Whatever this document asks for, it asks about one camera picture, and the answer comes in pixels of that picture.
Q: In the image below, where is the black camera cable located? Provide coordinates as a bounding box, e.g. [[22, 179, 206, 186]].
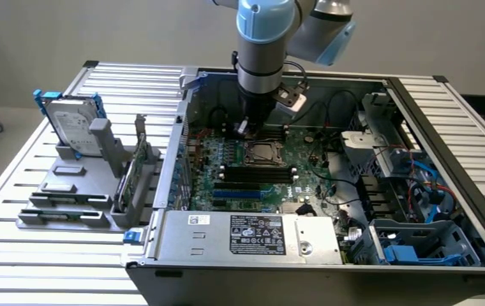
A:
[[282, 60, 311, 93]]

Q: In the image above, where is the green motherboard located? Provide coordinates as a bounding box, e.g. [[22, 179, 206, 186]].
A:
[[185, 126, 348, 217]]

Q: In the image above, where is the hard disk in blue frame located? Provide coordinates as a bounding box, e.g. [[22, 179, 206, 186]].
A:
[[32, 89, 107, 159]]

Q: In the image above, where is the grey metal disk bay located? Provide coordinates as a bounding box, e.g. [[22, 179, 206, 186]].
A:
[[368, 217, 485, 267]]

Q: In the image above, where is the CPU socket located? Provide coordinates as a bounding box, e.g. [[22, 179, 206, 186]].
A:
[[241, 140, 288, 167]]

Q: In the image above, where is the silver power supply unit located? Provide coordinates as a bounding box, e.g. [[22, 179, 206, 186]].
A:
[[139, 209, 344, 266]]

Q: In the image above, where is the red SATA wire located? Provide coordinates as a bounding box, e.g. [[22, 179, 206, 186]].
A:
[[434, 182, 459, 214]]

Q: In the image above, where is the blue SATA wire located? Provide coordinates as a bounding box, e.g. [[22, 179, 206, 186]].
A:
[[408, 158, 447, 224]]

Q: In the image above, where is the black wire in case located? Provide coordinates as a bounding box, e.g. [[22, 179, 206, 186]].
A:
[[292, 90, 360, 128]]

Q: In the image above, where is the metal slat table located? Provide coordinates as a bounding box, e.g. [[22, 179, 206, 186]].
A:
[[0, 60, 485, 306]]

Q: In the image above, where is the grey parts rack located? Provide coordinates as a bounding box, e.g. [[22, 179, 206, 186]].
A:
[[18, 118, 166, 231]]

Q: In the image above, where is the blue plastic disk carrier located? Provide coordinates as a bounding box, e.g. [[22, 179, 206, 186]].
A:
[[384, 244, 456, 266]]

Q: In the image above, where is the silver chipset heatsink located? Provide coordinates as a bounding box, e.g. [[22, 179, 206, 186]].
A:
[[280, 202, 304, 215]]

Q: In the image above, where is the black RAM slot bank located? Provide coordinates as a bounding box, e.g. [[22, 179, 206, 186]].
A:
[[220, 164, 300, 185]]

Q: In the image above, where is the open black PC case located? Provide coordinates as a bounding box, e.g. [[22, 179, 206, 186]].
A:
[[125, 67, 485, 306]]

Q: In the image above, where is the blue expansion slot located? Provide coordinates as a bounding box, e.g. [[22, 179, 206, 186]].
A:
[[213, 187, 264, 199]]

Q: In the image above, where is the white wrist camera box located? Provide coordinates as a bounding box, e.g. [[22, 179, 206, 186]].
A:
[[274, 82, 309, 115]]

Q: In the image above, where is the green graphics card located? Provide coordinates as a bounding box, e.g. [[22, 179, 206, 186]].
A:
[[114, 113, 150, 214]]

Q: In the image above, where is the silver drive cage bracket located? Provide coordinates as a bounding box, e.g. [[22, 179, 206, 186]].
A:
[[339, 92, 423, 178]]

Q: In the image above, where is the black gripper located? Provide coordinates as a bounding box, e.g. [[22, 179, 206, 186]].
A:
[[233, 90, 285, 140]]

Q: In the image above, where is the silver CPU chip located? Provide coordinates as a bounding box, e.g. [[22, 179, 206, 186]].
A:
[[252, 145, 278, 161]]

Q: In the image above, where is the blue plastic case latch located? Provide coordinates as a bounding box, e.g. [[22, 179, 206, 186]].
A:
[[122, 228, 145, 245]]

